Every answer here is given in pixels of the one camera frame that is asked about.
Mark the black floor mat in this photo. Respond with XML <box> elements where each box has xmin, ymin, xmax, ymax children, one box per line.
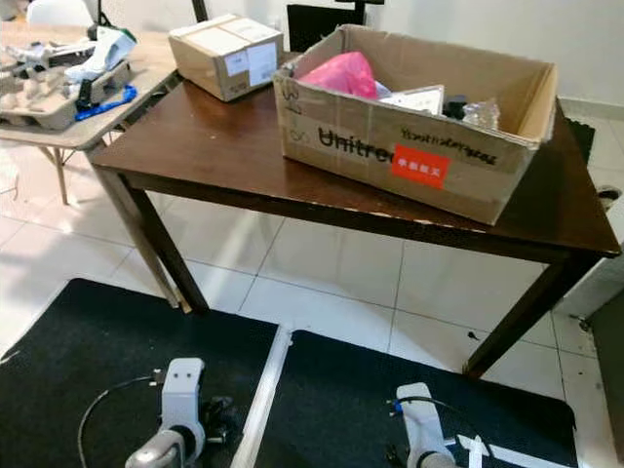
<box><xmin>253</xmin><ymin>331</ymin><xmax>578</xmax><ymax>468</ymax></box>
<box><xmin>0</xmin><ymin>280</ymin><xmax>279</xmax><ymax>468</ymax></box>

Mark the dark grey panel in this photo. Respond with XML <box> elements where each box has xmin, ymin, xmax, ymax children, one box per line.
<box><xmin>590</xmin><ymin>288</ymin><xmax>624</xmax><ymax>468</ymax></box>

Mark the dark brown wooden table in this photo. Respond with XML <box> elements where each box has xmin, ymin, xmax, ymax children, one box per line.
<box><xmin>88</xmin><ymin>44</ymin><xmax>622</xmax><ymax>379</ymax></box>

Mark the large open cardboard box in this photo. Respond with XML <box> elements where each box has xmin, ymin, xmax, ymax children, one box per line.
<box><xmin>273</xmin><ymin>24</ymin><xmax>560</xmax><ymax>227</ymax></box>

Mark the light wooden table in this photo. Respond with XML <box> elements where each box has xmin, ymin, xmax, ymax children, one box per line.
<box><xmin>0</xmin><ymin>19</ymin><xmax>186</xmax><ymax>313</ymax></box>

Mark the crumpled clear plastic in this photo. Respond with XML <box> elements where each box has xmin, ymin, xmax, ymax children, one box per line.
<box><xmin>463</xmin><ymin>97</ymin><xmax>500</xmax><ymax>130</ymax></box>

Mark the small black object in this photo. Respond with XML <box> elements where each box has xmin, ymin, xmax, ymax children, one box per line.
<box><xmin>444</xmin><ymin>95</ymin><xmax>469</xmax><ymax>120</ymax></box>

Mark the white paper sheet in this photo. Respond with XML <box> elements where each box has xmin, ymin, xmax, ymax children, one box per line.
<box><xmin>380</xmin><ymin>85</ymin><xmax>447</xmax><ymax>113</ymax></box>

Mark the moulded pulp packaging tray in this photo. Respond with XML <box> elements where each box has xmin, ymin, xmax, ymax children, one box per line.
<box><xmin>0</xmin><ymin>49</ymin><xmax>133</xmax><ymax>131</ymax></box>

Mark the pink plastic bag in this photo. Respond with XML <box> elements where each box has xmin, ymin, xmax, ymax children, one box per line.
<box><xmin>297</xmin><ymin>51</ymin><xmax>381</xmax><ymax>100</ymax></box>

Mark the small labelled cardboard box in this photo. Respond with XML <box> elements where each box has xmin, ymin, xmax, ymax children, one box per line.
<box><xmin>168</xmin><ymin>13</ymin><xmax>286</xmax><ymax>102</ymax></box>

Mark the black flat panel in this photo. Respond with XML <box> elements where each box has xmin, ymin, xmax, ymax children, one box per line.
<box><xmin>288</xmin><ymin>3</ymin><xmax>362</xmax><ymax>55</ymax></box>

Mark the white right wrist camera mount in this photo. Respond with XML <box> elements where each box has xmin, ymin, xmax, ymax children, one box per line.
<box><xmin>395</xmin><ymin>383</ymin><xmax>449</xmax><ymax>468</ymax></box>

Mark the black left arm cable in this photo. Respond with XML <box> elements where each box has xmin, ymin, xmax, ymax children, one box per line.
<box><xmin>78</xmin><ymin>373</ymin><xmax>165</xmax><ymax>468</ymax></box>

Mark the blue strap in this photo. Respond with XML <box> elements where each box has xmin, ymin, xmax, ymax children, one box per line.
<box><xmin>73</xmin><ymin>83</ymin><xmax>139</xmax><ymax>123</ymax></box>

